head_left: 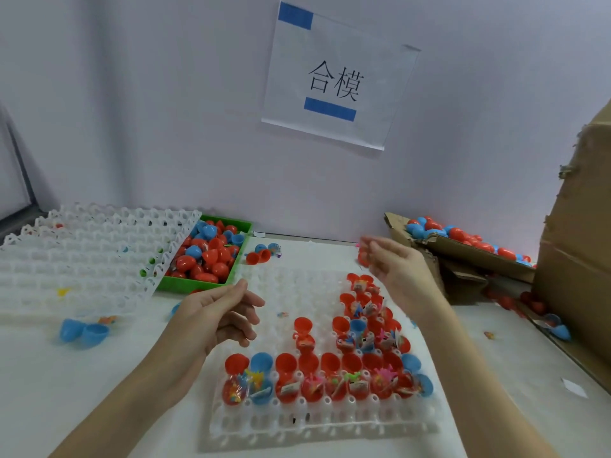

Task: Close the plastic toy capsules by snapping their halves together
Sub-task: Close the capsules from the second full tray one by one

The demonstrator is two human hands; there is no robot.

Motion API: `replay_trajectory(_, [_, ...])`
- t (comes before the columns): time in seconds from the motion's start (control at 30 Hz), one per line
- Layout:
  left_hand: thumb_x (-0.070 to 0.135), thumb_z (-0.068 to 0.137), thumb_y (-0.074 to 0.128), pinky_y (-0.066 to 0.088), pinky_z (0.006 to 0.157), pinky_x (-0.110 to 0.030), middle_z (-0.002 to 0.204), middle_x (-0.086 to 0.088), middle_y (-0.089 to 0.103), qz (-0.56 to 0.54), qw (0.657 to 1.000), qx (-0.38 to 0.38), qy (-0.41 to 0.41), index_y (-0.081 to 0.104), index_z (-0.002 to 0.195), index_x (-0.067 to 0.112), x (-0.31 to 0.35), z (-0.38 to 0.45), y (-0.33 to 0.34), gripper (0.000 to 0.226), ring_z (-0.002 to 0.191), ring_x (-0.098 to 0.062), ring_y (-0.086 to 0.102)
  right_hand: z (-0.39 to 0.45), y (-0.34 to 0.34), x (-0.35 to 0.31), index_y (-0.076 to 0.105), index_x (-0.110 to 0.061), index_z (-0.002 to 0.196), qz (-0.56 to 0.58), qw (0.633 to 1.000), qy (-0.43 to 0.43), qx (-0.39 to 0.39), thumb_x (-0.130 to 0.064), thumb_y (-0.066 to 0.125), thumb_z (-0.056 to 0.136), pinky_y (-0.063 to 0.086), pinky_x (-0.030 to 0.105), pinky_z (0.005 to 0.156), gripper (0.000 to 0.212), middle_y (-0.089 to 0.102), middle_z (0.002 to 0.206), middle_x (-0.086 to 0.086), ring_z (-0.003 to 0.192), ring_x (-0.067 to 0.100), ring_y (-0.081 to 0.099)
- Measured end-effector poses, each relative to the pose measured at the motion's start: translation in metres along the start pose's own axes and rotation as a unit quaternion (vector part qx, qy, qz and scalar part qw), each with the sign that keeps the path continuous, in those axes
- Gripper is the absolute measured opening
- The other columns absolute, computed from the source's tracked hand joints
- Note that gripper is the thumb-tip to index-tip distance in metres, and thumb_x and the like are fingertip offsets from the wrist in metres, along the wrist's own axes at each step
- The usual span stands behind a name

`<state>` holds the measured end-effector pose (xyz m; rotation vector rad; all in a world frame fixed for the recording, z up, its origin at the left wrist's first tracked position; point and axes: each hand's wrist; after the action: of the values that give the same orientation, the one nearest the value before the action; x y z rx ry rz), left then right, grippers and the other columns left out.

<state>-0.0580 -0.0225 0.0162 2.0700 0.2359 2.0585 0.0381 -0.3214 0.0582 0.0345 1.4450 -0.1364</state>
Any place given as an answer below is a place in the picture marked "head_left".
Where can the blue egg shell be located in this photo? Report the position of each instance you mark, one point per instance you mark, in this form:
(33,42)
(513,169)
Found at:
(84,331)

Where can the small capsule cluster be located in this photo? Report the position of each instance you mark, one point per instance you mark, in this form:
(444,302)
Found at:
(263,252)

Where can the small orange toy piece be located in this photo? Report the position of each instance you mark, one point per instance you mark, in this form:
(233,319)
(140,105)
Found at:
(490,335)
(107,320)

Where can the clear plastic egg tray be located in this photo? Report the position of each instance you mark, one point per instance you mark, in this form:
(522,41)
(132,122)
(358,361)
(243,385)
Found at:
(86,252)
(286,420)

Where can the white paper sign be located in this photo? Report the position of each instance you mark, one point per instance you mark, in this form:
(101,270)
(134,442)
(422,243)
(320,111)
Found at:
(382,71)

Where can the green plastic tray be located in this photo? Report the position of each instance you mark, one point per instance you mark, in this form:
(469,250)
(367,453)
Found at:
(243,224)

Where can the person's right forearm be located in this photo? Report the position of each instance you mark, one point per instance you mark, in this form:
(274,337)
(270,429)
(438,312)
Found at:
(477,381)

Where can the grey metal rail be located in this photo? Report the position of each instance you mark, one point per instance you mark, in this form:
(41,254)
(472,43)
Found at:
(17,219)

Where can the cardboard box of capsules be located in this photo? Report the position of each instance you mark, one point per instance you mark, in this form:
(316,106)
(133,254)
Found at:
(458,272)

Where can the person's left forearm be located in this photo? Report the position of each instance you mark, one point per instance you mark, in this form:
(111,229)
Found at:
(119,415)

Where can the tall brown cardboard box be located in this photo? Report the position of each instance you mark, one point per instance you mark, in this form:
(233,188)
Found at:
(582,233)

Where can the person's right hand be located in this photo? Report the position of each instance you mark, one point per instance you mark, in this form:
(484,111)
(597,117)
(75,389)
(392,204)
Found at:
(406,273)

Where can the red plastic egg capsule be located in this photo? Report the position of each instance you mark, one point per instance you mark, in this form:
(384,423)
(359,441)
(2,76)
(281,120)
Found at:
(363,254)

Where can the person's left hand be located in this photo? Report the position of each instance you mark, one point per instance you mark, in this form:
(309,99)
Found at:
(205,329)

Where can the clear triangular panel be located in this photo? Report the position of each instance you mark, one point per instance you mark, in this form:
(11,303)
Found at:
(11,171)

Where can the pile of finished eggs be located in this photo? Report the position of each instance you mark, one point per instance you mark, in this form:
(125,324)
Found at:
(458,233)

